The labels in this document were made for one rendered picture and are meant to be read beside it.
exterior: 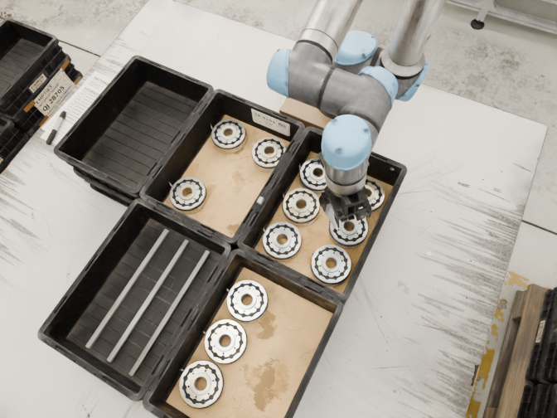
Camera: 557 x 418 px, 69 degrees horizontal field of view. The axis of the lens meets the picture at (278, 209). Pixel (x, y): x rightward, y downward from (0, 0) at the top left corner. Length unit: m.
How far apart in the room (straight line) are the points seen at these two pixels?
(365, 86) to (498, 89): 2.01
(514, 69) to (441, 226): 1.64
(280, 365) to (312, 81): 0.66
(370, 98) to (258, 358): 0.66
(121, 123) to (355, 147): 0.93
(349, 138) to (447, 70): 2.07
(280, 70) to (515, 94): 2.09
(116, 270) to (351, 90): 0.79
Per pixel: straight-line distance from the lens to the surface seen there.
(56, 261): 1.43
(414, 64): 1.18
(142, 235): 1.19
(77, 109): 1.69
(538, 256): 2.26
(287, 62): 0.73
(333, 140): 0.63
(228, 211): 1.15
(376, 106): 0.69
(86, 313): 1.19
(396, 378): 1.20
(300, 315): 1.06
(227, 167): 1.22
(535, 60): 2.92
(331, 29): 0.77
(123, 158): 1.33
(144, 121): 1.38
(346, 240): 1.08
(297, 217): 1.10
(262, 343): 1.05
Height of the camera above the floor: 1.87
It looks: 66 degrees down
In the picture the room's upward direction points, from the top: 6 degrees counter-clockwise
